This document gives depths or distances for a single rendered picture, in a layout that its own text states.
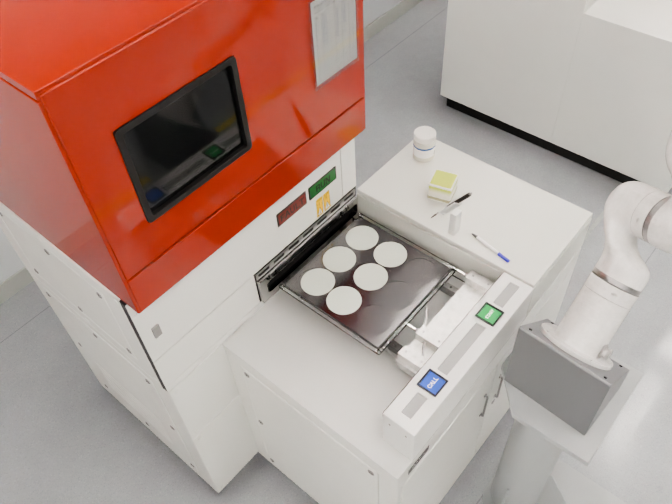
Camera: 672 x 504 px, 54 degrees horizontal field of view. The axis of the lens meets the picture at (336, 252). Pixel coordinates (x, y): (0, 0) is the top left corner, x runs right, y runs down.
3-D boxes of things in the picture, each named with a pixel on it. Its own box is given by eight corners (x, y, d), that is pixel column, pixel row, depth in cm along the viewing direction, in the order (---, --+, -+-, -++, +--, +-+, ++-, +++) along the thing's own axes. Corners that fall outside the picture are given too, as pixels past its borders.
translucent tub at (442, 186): (426, 199, 202) (427, 183, 197) (434, 184, 206) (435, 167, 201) (449, 206, 200) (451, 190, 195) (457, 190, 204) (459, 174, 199)
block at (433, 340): (414, 338, 180) (415, 332, 178) (422, 330, 181) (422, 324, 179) (439, 354, 176) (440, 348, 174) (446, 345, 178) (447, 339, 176)
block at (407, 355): (397, 358, 176) (397, 352, 174) (404, 349, 178) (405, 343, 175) (421, 374, 173) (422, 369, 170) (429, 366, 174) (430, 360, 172)
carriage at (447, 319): (395, 366, 178) (395, 360, 176) (469, 281, 195) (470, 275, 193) (419, 382, 174) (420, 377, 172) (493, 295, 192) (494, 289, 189)
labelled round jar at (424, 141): (408, 156, 215) (409, 133, 208) (421, 145, 219) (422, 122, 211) (426, 165, 212) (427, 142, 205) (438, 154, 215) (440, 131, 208)
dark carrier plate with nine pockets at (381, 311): (284, 285, 192) (284, 284, 192) (359, 217, 208) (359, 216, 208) (378, 348, 177) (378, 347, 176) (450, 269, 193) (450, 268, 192)
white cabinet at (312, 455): (260, 461, 251) (221, 345, 189) (411, 300, 297) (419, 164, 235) (395, 577, 222) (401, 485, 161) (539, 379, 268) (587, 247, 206)
